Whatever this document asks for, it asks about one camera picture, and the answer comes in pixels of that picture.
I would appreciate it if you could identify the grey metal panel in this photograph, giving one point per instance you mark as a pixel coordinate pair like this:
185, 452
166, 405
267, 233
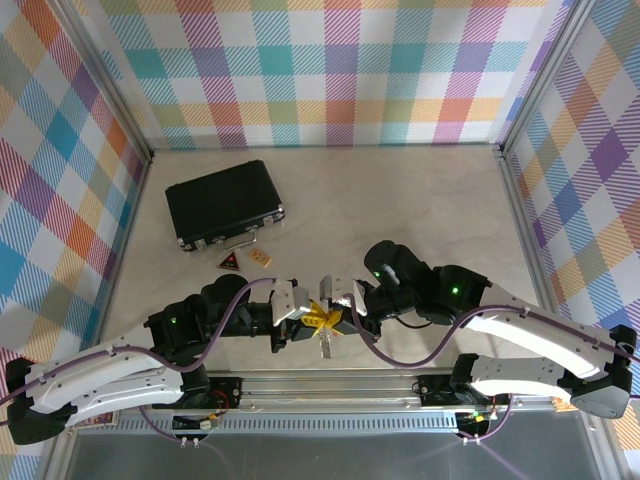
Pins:
325, 457

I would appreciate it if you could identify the black hard case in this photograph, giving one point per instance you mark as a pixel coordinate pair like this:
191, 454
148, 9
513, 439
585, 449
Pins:
220, 200

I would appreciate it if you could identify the aluminium side floor rail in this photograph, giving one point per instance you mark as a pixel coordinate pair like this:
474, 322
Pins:
121, 260
528, 240

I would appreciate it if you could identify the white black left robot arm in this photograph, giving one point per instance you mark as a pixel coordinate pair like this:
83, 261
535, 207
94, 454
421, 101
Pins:
100, 385

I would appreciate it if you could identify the orange rectangular card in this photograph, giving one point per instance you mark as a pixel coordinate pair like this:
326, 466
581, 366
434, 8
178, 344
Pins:
261, 256

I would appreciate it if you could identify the red black triangular tag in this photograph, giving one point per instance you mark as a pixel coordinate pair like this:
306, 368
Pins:
230, 262

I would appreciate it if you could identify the aluminium frame post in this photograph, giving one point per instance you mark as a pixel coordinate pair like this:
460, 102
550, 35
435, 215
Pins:
103, 75
543, 75

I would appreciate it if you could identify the small orange circuit board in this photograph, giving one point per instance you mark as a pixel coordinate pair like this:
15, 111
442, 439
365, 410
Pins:
561, 405

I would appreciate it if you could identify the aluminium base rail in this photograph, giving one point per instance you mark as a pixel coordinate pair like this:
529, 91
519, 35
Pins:
325, 387

